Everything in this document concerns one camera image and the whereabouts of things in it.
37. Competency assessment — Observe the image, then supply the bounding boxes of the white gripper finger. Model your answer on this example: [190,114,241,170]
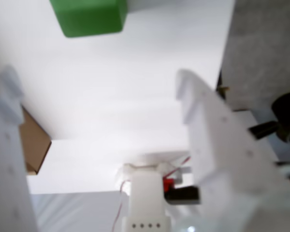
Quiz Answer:
[175,69,290,232]
[0,64,39,232]

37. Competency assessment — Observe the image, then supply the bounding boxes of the green cube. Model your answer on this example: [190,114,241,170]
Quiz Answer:
[49,0,128,39]

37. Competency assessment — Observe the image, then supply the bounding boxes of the brown cardboard box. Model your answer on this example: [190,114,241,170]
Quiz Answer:
[19,105,52,175]

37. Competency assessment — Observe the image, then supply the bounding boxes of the red black white servo cable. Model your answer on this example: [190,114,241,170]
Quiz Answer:
[163,156,192,181]
[110,180,131,232]

